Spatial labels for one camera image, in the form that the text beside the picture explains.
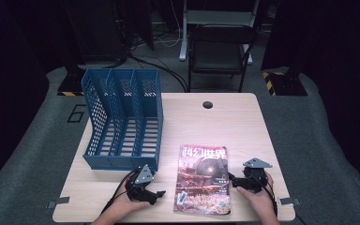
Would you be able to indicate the grey tape tab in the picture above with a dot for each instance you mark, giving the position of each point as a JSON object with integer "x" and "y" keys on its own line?
{"x": 289, "y": 201}
{"x": 57, "y": 202}

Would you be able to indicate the black folding chair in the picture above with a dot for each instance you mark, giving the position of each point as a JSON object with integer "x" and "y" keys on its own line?
{"x": 220, "y": 50}

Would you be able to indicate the white metal stand frame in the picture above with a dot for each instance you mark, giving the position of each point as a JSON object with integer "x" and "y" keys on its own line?
{"x": 218, "y": 17}

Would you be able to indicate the black base with striped edge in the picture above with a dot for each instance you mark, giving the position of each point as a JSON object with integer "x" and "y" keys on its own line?
{"x": 286, "y": 84}
{"x": 72, "y": 84}

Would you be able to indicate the dark cabinet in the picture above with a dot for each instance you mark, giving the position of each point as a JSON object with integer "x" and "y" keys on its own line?
{"x": 97, "y": 31}

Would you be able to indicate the red illustrated magazine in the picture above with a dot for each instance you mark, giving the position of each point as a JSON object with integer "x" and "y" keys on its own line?
{"x": 201, "y": 184}

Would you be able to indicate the person's right hand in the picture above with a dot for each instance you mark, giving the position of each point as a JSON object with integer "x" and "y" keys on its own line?
{"x": 258, "y": 201}

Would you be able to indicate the person's left hand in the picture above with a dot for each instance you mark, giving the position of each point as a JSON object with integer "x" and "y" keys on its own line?
{"x": 128, "y": 207}

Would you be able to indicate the blue plastic file rack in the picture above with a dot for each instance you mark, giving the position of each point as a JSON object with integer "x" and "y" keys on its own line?
{"x": 123, "y": 162}

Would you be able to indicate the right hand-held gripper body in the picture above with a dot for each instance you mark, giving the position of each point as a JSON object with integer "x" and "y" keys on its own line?
{"x": 255, "y": 179}

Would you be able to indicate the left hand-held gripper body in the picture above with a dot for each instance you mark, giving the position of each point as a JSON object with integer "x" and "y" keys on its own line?
{"x": 139, "y": 189}

